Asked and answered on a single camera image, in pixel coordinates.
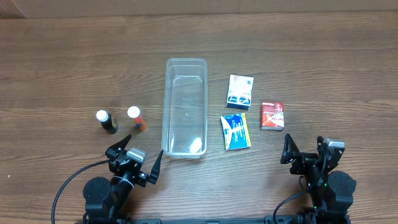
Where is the white blue plaster box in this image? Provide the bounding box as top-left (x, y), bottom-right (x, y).
top-left (226, 75), bottom-right (254, 110)

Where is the orange tube white cap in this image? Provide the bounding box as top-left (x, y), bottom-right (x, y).
top-left (127, 106), bottom-right (147, 131)

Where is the red white medicine box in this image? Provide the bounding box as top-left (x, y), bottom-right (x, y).
top-left (261, 101), bottom-right (284, 131)

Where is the dark bottle white cap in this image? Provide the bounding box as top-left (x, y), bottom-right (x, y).
top-left (96, 110), bottom-right (118, 134)

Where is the blue yellow VapoDrops box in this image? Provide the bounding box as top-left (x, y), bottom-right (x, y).
top-left (220, 113), bottom-right (251, 151)

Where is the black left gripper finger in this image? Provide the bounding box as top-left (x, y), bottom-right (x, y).
top-left (109, 134), bottom-right (132, 151)
top-left (148, 150), bottom-right (164, 184)

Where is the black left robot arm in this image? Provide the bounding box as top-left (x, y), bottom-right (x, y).
top-left (83, 134), bottom-right (164, 223)

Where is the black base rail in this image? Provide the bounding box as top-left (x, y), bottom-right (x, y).
top-left (74, 214), bottom-right (352, 224)

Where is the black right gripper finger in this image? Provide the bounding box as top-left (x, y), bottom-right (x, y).
top-left (317, 136), bottom-right (325, 156)
top-left (280, 133), bottom-right (300, 164)

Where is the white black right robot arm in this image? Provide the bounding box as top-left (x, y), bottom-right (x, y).
top-left (272, 134), bottom-right (356, 224)

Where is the clear plastic container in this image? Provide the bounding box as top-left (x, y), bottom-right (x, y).
top-left (161, 58), bottom-right (208, 159)

